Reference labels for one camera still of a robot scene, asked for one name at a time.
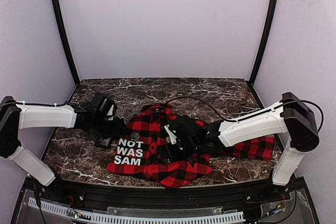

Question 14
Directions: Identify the round silver brooch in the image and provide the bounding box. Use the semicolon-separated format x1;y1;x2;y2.
131;133;140;141

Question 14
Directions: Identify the red black plaid shirt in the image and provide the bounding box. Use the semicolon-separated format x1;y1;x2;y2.
107;103;276;190

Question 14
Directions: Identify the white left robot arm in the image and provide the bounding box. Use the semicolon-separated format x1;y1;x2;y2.
1;92;125;187

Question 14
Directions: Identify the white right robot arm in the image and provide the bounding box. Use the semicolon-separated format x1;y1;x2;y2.
159;92;321;186

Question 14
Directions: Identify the small black open box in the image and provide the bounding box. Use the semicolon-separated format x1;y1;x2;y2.
95;138;112;149

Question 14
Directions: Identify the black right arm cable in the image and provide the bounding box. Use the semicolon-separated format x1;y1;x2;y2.
164;96;324;133

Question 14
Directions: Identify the white slotted cable duct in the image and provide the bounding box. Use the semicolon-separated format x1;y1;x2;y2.
41;201;246;224

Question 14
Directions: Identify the black front frame rail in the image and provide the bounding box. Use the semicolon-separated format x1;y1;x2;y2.
60;180;274;209

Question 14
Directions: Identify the black vertical frame post left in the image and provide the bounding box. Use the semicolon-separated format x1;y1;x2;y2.
51;0;80;87

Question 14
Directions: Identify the black vertical frame post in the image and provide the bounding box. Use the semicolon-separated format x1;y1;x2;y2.
248;0;277;87
51;0;80;87

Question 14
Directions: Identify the black vertical frame post right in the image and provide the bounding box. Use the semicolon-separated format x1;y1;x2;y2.
248;0;277;87

